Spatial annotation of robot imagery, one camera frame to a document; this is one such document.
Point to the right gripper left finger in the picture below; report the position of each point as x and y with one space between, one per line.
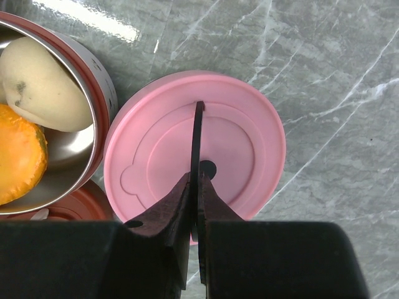
147 257

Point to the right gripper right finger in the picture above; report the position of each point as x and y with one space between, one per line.
272 259

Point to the pink round lid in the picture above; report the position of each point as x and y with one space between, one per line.
148 146

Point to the orange egg tart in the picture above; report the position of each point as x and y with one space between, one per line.
24 155

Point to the white steel lunch tin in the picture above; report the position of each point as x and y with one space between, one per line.
73 157

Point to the brown round lid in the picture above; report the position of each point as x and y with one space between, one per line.
88 203

